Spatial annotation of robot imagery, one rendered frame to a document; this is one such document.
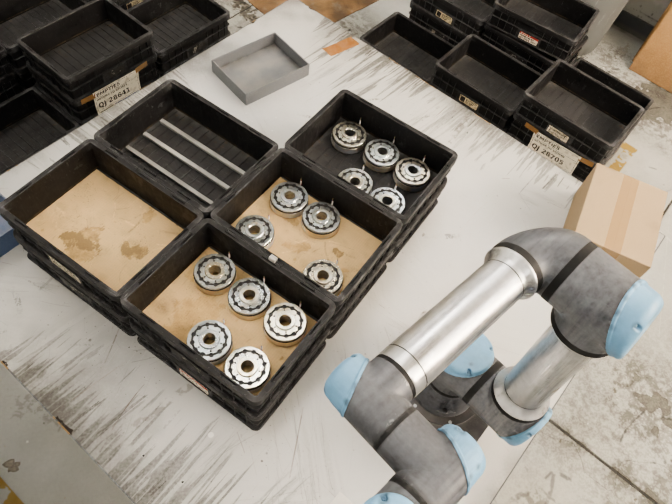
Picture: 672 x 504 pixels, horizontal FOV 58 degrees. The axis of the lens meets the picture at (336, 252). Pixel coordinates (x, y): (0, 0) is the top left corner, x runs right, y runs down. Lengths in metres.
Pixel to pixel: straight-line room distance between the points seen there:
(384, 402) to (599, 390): 1.92
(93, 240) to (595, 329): 1.19
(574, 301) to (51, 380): 1.21
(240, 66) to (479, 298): 1.53
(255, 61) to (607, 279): 1.59
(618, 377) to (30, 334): 2.12
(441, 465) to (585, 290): 0.35
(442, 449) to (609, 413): 1.88
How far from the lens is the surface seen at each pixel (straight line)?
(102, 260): 1.61
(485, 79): 2.88
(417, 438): 0.78
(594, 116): 2.76
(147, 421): 1.56
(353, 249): 1.60
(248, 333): 1.47
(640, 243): 1.88
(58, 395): 1.63
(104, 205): 1.71
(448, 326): 0.85
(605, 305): 0.96
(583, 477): 2.49
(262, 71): 2.21
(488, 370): 1.31
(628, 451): 2.61
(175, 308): 1.51
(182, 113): 1.90
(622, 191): 1.97
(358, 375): 0.79
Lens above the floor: 2.17
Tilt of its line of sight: 57 degrees down
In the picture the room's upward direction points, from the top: 12 degrees clockwise
